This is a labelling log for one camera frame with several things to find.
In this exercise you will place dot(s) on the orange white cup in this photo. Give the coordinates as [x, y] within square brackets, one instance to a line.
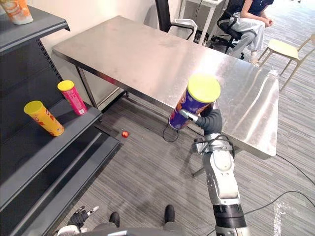
[19, 11]

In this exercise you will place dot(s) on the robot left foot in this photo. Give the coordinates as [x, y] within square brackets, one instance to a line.
[114, 219]

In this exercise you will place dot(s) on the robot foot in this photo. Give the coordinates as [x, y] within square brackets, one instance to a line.
[114, 219]
[169, 214]

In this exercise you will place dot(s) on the pink chips can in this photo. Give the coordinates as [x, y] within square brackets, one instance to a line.
[72, 97]

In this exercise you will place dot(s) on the small red ball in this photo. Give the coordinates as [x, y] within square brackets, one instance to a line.
[125, 134]

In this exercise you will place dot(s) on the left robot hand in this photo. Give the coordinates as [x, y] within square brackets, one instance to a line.
[82, 215]

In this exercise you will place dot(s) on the pale yellow chair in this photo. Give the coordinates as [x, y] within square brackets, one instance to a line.
[288, 52]

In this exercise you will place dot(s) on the white black armchair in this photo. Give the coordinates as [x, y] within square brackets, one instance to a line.
[176, 20]

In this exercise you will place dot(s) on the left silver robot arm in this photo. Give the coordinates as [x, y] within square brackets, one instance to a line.
[70, 231]

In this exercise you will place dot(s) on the person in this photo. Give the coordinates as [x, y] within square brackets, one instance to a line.
[248, 27]

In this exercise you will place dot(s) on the purple chips can yellow lid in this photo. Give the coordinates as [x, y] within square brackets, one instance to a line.
[194, 100]

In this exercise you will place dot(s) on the dark grey metal shelf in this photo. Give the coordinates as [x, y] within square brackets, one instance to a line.
[37, 118]

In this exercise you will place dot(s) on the black office chair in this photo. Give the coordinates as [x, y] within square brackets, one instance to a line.
[230, 29]

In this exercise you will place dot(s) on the white desk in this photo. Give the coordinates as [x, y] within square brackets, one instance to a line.
[205, 14]

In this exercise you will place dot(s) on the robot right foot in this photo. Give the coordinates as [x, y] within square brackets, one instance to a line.
[169, 214]

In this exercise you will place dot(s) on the stainless steel table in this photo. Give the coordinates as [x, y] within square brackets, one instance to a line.
[172, 73]

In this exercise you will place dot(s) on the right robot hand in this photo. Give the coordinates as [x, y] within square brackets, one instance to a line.
[212, 121]

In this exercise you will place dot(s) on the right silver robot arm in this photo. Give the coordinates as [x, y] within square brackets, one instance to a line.
[222, 182]

